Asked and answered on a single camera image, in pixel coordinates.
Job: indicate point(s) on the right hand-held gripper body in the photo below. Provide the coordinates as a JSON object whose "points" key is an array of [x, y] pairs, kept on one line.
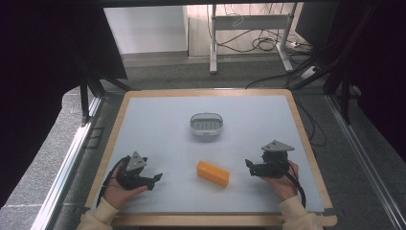
{"points": [[273, 163]]}

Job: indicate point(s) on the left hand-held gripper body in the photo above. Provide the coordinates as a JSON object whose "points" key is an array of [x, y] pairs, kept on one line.
{"points": [[132, 174]]}

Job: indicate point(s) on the person's left hand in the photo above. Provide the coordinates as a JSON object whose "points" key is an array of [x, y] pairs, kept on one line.
{"points": [[119, 195]]}

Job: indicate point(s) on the person's right hand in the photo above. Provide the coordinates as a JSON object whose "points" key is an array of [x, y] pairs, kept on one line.
{"points": [[284, 187]]}

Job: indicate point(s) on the orange soap bar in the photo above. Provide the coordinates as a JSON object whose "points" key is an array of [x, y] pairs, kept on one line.
{"points": [[213, 173]]}

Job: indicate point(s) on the black metal stand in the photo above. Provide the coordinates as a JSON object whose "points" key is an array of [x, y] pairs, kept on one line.
{"points": [[84, 102], [344, 96]]}

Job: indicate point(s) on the white power strip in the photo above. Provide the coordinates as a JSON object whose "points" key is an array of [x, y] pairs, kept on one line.
{"points": [[309, 73]]}

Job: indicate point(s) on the black curtain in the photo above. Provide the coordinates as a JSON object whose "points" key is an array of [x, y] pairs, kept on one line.
{"points": [[41, 80], [376, 70]]}

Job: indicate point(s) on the white cabinet panel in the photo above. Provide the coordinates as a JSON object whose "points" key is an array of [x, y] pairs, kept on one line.
{"points": [[146, 30]]}

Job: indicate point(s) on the aluminium rail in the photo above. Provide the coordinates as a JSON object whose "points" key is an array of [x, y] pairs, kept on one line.
{"points": [[367, 163], [63, 179]]}

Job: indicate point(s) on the white metal desk frame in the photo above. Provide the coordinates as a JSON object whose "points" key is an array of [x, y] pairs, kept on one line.
{"points": [[252, 22]]}

